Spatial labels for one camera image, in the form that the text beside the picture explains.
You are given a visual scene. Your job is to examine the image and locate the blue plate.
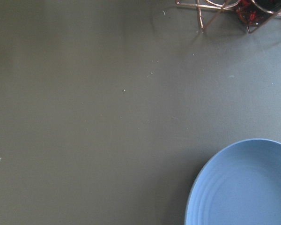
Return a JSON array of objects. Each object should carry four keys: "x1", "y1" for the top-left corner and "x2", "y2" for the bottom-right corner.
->
[{"x1": 184, "y1": 139, "x2": 281, "y2": 225}]

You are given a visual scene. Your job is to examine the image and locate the copper wire bottle rack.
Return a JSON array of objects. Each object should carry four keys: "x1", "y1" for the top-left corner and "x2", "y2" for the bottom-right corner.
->
[{"x1": 175, "y1": 0, "x2": 281, "y2": 34}]

